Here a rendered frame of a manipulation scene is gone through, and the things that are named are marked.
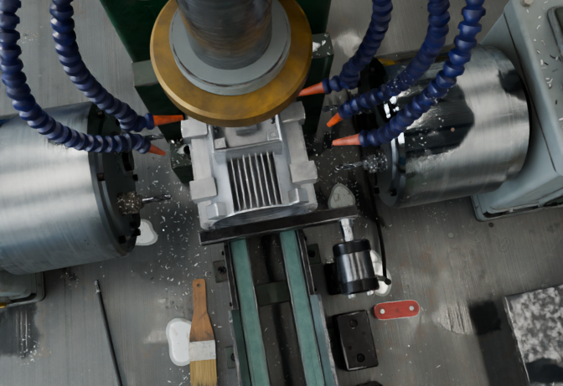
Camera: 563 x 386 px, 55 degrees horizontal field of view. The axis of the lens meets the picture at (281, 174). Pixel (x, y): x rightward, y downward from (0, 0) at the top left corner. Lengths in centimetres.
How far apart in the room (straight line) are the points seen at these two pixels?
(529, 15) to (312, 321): 59
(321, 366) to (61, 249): 46
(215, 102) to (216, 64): 4
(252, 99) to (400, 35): 73
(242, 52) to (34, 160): 37
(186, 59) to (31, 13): 82
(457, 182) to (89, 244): 55
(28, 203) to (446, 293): 76
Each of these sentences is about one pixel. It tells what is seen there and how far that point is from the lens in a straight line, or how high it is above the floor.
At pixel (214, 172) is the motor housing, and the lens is 83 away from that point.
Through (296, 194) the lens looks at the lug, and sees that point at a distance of 79.
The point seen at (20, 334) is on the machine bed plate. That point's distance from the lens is 117.
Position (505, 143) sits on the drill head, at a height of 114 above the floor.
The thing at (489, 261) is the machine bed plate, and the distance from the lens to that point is 115.
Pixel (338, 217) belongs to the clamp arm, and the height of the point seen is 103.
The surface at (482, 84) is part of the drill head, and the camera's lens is 83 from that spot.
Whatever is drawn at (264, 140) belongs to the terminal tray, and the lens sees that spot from 79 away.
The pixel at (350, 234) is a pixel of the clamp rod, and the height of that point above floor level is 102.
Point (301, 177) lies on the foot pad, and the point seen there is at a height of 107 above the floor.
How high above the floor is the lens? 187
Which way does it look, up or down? 75 degrees down
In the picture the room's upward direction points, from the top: 3 degrees clockwise
